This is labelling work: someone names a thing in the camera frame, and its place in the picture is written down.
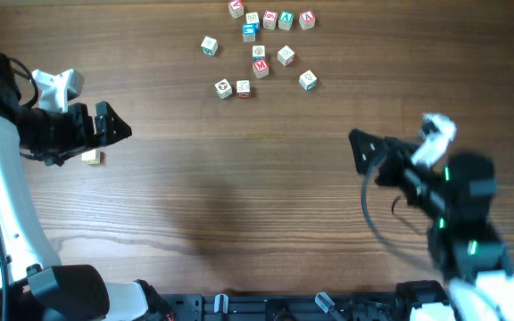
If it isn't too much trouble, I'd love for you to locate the red letter block top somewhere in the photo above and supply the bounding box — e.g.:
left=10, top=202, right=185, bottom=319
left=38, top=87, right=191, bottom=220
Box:
left=228, top=0, right=245, bottom=19

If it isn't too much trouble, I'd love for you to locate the red letter A block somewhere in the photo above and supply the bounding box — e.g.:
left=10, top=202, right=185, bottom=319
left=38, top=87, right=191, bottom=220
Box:
left=299, top=11, right=316, bottom=30

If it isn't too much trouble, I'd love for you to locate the brown picture block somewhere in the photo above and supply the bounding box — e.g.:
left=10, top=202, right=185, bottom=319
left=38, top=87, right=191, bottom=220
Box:
left=214, top=78, right=233, bottom=99

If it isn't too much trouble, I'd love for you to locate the red letter M block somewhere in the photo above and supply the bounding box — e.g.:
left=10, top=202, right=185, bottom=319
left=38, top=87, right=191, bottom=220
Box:
left=252, top=59, right=269, bottom=78

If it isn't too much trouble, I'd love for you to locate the orange picture blue block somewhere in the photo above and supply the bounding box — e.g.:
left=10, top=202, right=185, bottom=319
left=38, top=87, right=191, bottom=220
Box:
left=252, top=45, right=266, bottom=62

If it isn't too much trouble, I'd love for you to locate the red sided block bottom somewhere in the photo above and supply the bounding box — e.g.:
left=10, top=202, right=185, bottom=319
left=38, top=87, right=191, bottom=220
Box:
left=236, top=80, right=252, bottom=99

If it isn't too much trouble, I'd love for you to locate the red number nine block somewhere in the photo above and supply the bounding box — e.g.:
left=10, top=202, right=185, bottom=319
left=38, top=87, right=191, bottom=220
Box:
left=262, top=11, right=278, bottom=30

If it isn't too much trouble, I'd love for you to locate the red sided picture block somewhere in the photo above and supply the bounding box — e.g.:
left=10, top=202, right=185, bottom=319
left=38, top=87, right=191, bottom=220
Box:
left=278, top=45, right=295, bottom=67

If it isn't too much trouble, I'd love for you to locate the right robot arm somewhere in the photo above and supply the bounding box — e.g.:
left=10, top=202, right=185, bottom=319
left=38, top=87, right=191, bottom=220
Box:
left=349, top=128, right=514, bottom=320

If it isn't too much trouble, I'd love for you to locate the green sided block right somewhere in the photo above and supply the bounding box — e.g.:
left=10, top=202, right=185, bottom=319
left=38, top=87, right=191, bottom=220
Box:
left=299, top=70, right=318, bottom=91

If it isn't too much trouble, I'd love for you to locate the green sided block left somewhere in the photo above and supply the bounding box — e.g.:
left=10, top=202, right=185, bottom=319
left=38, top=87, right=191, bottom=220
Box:
left=201, top=36, right=219, bottom=56

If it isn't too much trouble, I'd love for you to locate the tan picture block top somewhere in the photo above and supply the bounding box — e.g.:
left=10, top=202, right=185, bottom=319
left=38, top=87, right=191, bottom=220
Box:
left=245, top=12, right=260, bottom=25

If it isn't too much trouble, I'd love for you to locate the green letter V block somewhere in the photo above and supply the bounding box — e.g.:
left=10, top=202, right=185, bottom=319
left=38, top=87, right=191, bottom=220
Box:
left=278, top=11, right=294, bottom=30

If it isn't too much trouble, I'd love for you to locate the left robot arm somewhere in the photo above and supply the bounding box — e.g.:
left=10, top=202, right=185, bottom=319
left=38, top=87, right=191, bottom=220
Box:
left=0, top=53, right=176, bottom=320

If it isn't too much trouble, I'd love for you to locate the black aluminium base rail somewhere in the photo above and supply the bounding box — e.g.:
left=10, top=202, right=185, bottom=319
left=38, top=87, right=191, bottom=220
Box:
left=158, top=292, right=454, bottom=321

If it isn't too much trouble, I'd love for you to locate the blue letter P block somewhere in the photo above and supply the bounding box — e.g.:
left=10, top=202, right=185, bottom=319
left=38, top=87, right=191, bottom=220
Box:
left=81, top=149, right=102, bottom=166

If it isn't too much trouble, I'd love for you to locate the green sided block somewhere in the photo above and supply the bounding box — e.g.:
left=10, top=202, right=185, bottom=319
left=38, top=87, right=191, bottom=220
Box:
left=299, top=70, right=318, bottom=91
left=201, top=36, right=219, bottom=56

